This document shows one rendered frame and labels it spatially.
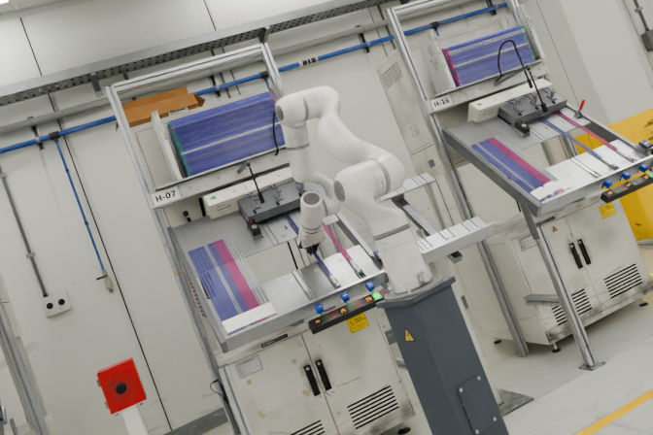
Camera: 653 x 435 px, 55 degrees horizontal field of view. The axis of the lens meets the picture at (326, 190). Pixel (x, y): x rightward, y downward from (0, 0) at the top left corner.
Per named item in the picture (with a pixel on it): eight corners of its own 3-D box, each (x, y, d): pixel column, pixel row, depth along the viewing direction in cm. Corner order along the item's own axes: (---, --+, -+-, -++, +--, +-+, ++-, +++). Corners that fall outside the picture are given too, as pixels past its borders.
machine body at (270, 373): (421, 428, 272) (370, 294, 275) (274, 506, 250) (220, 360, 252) (369, 402, 333) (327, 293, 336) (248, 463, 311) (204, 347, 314)
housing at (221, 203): (311, 194, 297) (309, 170, 288) (214, 229, 281) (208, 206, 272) (304, 184, 302) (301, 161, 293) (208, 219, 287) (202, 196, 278)
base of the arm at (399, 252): (456, 275, 188) (433, 217, 189) (410, 299, 178) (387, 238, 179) (417, 282, 204) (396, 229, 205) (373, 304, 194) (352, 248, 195)
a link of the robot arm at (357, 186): (418, 223, 189) (389, 150, 190) (367, 245, 181) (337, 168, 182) (397, 229, 200) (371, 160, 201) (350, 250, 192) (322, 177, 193)
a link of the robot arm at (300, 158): (323, 135, 238) (336, 208, 248) (283, 145, 234) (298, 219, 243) (330, 138, 230) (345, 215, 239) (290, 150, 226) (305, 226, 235)
